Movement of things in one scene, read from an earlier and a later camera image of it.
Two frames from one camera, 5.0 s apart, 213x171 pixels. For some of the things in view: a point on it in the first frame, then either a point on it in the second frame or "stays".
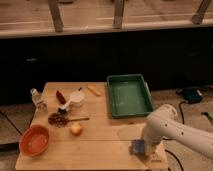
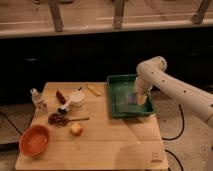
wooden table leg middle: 118,14 stays
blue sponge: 138,146 to 132,98
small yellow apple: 76,129 stays
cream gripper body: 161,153 to 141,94
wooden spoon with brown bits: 60,119 stays
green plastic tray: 129,95 stays
